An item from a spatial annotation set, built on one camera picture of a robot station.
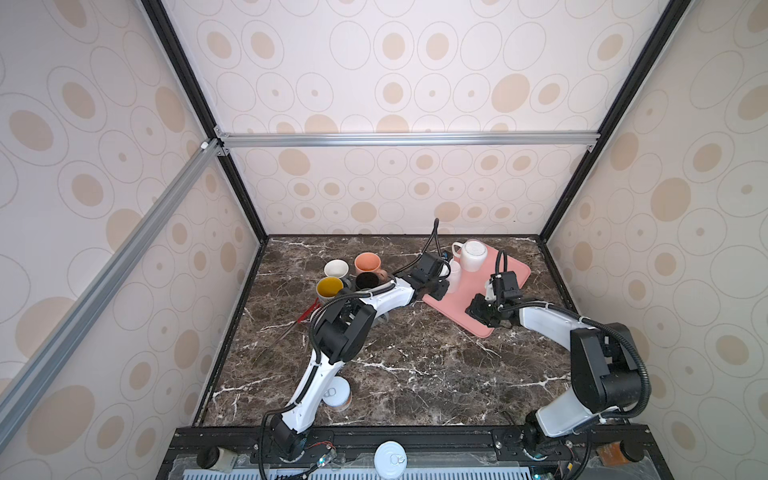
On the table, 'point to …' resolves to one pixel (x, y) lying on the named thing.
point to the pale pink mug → (454, 277)
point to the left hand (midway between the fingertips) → (452, 276)
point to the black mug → (367, 280)
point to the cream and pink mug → (369, 262)
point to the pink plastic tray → (453, 306)
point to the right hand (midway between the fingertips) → (468, 308)
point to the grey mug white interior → (336, 267)
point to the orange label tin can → (339, 393)
